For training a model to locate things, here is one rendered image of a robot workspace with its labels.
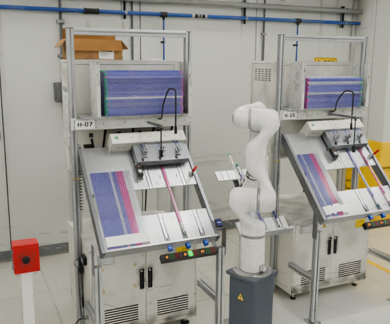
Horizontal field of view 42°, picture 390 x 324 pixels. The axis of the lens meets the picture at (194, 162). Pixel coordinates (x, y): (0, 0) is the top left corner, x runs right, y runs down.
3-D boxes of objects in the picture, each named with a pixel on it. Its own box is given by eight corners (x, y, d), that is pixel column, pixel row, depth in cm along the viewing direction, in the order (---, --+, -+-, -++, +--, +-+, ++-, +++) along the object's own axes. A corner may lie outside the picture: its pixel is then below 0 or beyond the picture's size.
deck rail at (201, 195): (217, 241, 302) (220, 236, 298) (214, 241, 301) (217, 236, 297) (182, 146, 340) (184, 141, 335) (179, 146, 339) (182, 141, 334)
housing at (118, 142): (180, 152, 337) (186, 139, 327) (108, 158, 317) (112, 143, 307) (177, 143, 342) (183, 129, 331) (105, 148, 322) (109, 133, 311)
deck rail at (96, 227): (104, 258, 274) (105, 252, 270) (100, 259, 274) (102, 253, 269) (79, 153, 312) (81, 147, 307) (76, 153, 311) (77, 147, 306)
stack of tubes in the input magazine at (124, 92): (184, 113, 324) (184, 70, 319) (105, 116, 303) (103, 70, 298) (176, 111, 335) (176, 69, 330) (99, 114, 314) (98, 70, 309)
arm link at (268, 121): (243, 210, 254) (277, 211, 251) (242, 213, 242) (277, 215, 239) (247, 108, 253) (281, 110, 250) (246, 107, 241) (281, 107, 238)
